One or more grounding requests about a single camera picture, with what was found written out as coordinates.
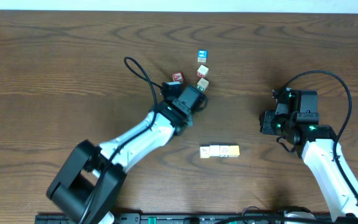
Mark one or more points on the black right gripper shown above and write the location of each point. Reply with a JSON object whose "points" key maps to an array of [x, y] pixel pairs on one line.
{"points": [[266, 126]]}

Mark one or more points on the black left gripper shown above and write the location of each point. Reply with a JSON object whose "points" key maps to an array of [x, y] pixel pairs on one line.
{"points": [[201, 101]]}

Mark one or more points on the plain engraved wooden block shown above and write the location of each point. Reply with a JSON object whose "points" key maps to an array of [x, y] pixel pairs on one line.
{"points": [[204, 152]]}

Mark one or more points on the yellow wooden block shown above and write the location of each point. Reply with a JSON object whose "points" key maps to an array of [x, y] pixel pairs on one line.
{"points": [[234, 151]]}

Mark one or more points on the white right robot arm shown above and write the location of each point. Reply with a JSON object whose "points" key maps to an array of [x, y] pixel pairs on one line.
{"points": [[315, 145]]}

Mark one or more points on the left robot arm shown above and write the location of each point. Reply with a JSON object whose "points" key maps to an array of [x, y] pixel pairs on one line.
{"points": [[87, 185]]}

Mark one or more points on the teal side wooden block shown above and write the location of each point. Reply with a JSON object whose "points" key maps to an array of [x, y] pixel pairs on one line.
{"points": [[202, 84]]}

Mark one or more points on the red letter A block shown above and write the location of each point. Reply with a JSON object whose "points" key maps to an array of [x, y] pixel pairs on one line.
{"points": [[178, 77]]}

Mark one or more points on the red M side block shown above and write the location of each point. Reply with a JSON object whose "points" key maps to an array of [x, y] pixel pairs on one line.
{"points": [[203, 71]]}

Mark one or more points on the blue top wooden block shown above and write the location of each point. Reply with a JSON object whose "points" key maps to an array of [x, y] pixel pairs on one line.
{"points": [[202, 56]]}

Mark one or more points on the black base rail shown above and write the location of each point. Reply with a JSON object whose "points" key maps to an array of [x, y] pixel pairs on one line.
{"points": [[249, 215]]}

